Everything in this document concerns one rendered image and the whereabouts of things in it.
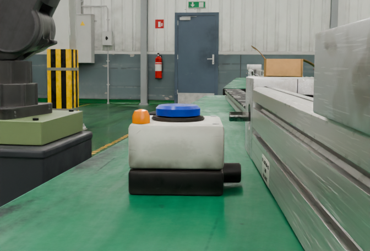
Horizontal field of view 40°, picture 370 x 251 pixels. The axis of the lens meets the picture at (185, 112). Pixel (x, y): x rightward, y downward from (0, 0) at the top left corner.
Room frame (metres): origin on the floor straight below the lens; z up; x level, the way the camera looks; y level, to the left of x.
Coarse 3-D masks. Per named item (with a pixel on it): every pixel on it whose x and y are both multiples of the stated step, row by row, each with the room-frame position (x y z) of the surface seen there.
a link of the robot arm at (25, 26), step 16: (0, 0) 0.71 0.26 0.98; (16, 0) 0.71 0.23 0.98; (32, 0) 0.71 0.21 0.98; (48, 0) 0.73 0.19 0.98; (0, 16) 0.71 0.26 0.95; (16, 16) 0.71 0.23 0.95; (32, 16) 0.71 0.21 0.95; (0, 32) 0.71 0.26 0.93; (16, 32) 0.71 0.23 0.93; (32, 32) 0.71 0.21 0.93; (0, 48) 0.71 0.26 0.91; (16, 48) 0.71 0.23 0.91
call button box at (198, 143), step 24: (168, 120) 0.43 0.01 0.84; (192, 120) 0.43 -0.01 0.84; (216, 120) 0.45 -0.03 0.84; (144, 144) 0.41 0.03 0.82; (168, 144) 0.41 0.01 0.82; (192, 144) 0.41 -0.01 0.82; (216, 144) 0.41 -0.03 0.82; (144, 168) 0.42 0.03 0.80; (168, 168) 0.41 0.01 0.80; (192, 168) 0.41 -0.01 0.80; (216, 168) 0.41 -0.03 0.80; (240, 168) 0.45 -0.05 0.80; (144, 192) 0.41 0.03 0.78; (168, 192) 0.41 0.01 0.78; (192, 192) 0.41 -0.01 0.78; (216, 192) 0.41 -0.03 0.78
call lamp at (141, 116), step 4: (136, 112) 0.42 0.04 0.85; (140, 112) 0.42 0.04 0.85; (144, 112) 0.42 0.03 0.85; (148, 112) 0.42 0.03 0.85; (132, 116) 0.42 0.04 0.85; (136, 116) 0.42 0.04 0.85; (140, 116) 0.42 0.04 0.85; (144, 116) 0.42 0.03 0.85; (148, 116) 0.42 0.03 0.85; (132, 120) 0.42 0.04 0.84; (136, 120) 0.42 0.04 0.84; (140, 120) 0.42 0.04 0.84; (144, 120) 0.42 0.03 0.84; (148, 120) 0.42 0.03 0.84
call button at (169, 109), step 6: (156, 108) 0.45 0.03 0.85; (162, 108) 0.44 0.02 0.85; (168, 108) 0.44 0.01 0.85; (174, 108) 0.43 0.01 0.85; (180, 108) 0.43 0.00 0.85; (186, 108) 0.44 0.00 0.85; (192, 108) 0.44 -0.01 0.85; (198, 108) 0.45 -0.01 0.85; (156, 114) 0.45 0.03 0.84; (162, 114) 0.44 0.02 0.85; (168, 114) 0.43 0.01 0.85; (174, 114) 0.43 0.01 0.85; (180, 114) 0.43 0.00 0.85; (186, 114) 0.44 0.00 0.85; (192, 114) 0.44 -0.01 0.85; (198, 114) 0.45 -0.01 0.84
